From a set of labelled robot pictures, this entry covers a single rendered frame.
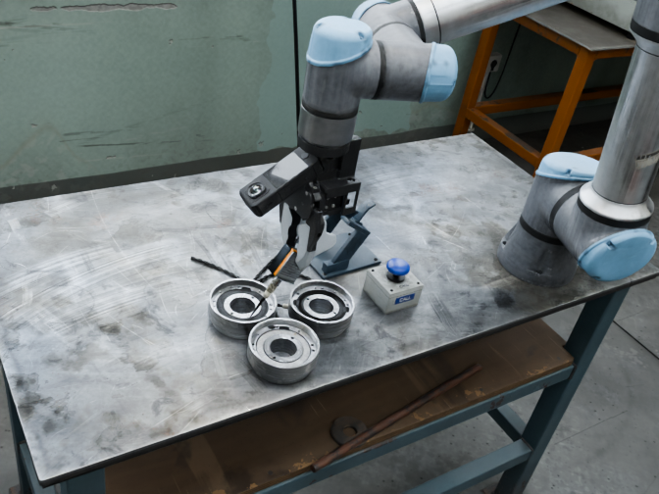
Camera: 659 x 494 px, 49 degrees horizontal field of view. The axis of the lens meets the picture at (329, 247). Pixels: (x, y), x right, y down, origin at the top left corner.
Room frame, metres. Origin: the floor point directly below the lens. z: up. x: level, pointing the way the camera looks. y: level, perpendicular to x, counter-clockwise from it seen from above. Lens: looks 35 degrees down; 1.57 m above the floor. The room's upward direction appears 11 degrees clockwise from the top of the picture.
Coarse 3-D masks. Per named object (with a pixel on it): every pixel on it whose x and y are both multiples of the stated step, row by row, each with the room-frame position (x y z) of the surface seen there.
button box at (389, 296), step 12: (372, 276) 0.96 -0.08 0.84; (384, 276) 0.97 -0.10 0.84; (408, 276) 0.98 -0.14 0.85; (372, 288) 0.96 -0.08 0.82; (384, 288) 0.94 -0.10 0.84; (396, 288) 0.94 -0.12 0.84; (408, 288) 0.95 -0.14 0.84; (420, 288) 0.96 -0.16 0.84; (384, 300) 0.93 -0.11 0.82; (396, 300) 0.93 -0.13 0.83; (408, 300) 0.95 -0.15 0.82; (384, 312) 0.92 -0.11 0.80
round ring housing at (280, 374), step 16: (272, 320) 0.81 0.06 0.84; (288, 320) 0.82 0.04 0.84; (256, 336) 0.78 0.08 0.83; (272, 336) 0.79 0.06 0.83; (288, 336) 0.79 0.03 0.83; (304, 336) 0.80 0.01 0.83; (256, 352) 0.75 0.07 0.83; (272, 352) 0.75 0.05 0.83; (288, 352) 0.79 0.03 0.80; (256, 368) 0.73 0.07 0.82; (272, 368) 0.72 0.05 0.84; (288, 368) 0.72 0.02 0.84; (304, 368) 0.73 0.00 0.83
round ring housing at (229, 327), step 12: (216, 288) 0.86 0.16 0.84; (228, 288) 0.88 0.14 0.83; (252, 288) 0.89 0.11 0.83; (264, 288) 0.88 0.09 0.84; (216, 300) 0.84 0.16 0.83; (228, 300) 0.85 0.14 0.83; (240, 300) 0.86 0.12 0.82; (252, 300) 0.86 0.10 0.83; (276, 300) 0.86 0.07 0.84; (216, 312) 0.80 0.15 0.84; (228, 312) 0.82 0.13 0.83; (252, 312) 0.83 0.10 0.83; (216, 324) 0.80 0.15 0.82; (228, 324) 0.79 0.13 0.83; (240, 324) 0.79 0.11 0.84; (252, 324) 0.80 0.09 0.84; (228, 336) 0.80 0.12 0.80; (240, 336) 0.80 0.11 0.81
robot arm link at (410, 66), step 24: (384, 48) 0.87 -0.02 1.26; (408, 48) 0.89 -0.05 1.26; (432, 48) 0.90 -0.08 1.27; (384, 72) 0.85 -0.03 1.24; (408, 72) 0.86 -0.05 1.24; (432, 72) 0.87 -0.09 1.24; (456, 72) 0.89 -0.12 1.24; (384, 96) 0.86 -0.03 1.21; (408, 96) 0.87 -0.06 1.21; (432, 96) 0.88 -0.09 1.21
